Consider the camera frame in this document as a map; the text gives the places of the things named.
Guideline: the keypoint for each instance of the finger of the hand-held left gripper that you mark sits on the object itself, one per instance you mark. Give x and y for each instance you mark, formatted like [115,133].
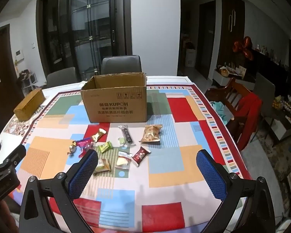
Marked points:
[17,155]

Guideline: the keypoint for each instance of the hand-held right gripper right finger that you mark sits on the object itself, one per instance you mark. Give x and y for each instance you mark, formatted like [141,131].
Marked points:
[212,174]

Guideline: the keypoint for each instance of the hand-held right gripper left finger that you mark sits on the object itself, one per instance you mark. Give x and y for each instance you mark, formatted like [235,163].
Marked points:
[83,172]

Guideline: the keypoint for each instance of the beige green snack packet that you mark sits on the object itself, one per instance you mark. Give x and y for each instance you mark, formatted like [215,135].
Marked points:
[102,165]

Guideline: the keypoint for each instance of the blue purple snack packet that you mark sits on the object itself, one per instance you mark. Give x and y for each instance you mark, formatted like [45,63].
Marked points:
[83,143]

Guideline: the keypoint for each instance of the bright green snack packet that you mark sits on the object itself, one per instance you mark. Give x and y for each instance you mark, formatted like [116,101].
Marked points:
[106,147]

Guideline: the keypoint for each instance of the gold snack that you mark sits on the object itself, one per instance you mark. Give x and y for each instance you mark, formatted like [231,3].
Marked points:
[98,134]

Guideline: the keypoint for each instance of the clear bread snack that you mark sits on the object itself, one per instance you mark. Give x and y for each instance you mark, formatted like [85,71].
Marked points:
[123,161]

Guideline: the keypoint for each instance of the pale green mochi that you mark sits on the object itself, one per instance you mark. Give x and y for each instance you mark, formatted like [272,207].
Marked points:
[121,140]

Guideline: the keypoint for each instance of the long black snack packet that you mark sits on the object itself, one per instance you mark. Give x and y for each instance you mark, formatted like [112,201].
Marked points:
[126,136]

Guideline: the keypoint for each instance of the dark red snack packet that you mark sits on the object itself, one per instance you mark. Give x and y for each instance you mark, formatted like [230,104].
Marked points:
[140,155]

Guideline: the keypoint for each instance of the brown crisp bag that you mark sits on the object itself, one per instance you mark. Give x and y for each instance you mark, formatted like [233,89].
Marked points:
[150,133]

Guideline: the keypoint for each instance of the brown cardboard box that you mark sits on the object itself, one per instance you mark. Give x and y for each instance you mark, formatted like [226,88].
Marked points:
[116,102]

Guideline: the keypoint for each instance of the woven straw box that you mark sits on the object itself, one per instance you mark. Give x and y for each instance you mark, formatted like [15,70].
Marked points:
[29,104]

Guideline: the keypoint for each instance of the teal cloth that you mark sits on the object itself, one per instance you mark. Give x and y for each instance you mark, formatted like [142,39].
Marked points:
[219,110]

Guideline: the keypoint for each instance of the red garment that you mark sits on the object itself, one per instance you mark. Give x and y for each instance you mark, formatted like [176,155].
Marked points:
[251,116]

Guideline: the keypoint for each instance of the colourful patchwork tablecloth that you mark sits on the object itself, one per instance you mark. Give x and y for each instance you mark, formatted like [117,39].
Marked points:
[181,106]

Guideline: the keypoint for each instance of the white shoe rack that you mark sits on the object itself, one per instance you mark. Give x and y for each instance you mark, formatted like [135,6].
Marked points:
[28,79]

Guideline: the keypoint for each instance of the dark wooden door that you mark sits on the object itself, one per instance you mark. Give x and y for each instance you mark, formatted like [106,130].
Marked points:
[4,77]

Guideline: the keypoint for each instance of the brown wooden chair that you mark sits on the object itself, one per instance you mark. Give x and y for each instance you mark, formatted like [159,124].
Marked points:
[223,94]

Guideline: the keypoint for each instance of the dark coffee table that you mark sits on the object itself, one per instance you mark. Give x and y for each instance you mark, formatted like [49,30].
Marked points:
[283,123]

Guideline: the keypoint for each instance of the grey dining chair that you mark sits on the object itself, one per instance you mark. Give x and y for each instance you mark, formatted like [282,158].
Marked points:
[60,76]
[121,64]

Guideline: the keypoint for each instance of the grey upholstered chair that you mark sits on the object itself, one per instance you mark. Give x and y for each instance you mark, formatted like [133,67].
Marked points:
[265,94]

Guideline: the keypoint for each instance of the white side table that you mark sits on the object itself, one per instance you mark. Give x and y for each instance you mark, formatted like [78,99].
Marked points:
[226,79]

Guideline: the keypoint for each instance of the white paper bag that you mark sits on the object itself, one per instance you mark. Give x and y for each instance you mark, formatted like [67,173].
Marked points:
[190,58]

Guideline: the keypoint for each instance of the red foil balloon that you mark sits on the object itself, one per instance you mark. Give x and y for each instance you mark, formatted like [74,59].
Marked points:
[245,47]

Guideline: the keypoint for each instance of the glass sliding door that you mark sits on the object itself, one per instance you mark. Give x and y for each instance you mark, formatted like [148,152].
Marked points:
[87,29]

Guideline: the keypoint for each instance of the tall wooden wardrobe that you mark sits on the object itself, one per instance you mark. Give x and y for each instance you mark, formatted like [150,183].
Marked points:
[232,24]

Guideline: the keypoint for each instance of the white wall control panel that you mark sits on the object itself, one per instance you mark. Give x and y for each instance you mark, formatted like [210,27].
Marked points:
[20,54]

